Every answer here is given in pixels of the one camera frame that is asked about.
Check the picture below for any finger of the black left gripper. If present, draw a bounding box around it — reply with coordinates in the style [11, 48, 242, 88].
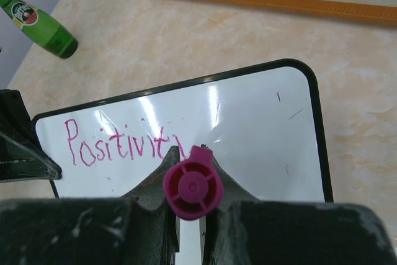
[1, 89, 61, 182]

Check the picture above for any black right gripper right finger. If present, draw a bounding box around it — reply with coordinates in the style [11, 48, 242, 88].
[200, 161, 396, 264]

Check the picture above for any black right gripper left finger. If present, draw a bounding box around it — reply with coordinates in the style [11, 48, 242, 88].
[1, 146, 181, 264]

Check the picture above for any white marker pen magenta cap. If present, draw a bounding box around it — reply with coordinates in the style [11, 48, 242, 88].
[163, 146, 224, 221]

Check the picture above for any white whiteboard black frame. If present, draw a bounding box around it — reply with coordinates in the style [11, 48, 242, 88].
[34, 59, 332, 264]

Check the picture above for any green glass bottle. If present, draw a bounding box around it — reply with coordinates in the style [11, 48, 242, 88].
[1, 0, 78, 59]

